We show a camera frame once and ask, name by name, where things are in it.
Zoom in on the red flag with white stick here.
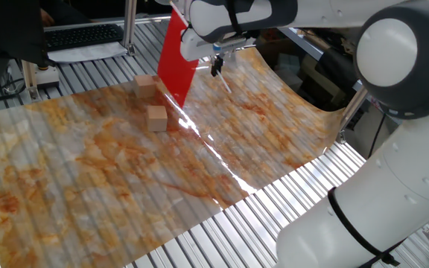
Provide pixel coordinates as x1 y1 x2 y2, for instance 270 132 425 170
156 0 233 109

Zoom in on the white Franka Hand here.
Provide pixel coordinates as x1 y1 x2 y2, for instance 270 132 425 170
179 28 257 78

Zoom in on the person in black clothing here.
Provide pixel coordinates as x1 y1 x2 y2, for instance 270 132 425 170
0 0 57 94

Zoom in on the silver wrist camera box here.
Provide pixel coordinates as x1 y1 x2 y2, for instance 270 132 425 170
213 36 247 54

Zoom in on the light wooden cube block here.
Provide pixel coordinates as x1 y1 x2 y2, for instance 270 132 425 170
146 105 169 133
132 74 158 100

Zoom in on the orange marble pattern mat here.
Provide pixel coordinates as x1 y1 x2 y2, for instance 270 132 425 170
0 46 346 268

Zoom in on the grey metal shelf beam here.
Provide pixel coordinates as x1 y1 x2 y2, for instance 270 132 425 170
276 27 325 61

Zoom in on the slanted aluminium support post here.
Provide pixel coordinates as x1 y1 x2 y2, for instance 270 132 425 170
335 87 369 144

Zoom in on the black computer keyboard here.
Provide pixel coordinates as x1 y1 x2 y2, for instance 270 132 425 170
44 24 125 52

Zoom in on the short aluminium post with bracket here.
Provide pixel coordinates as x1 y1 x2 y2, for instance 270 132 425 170
20 59 61 101

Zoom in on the white paper sheet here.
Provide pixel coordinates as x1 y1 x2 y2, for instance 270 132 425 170
46 41 128 63

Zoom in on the person's bare hand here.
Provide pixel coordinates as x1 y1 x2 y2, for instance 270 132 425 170
39 9 56 28

